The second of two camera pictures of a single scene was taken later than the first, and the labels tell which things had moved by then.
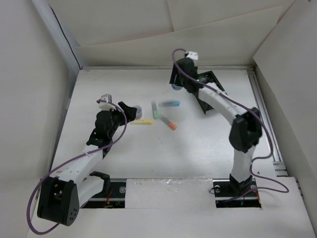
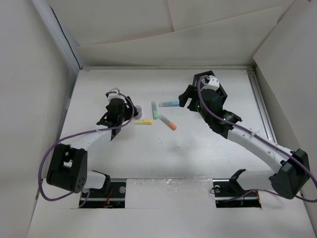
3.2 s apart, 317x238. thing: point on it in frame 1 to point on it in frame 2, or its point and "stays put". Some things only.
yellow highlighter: x=149 y=122 stays put
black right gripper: x=175 y=72 to x=190 y=92
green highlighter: x=155 y=109 stays put
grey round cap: x=139 y=111 stays put
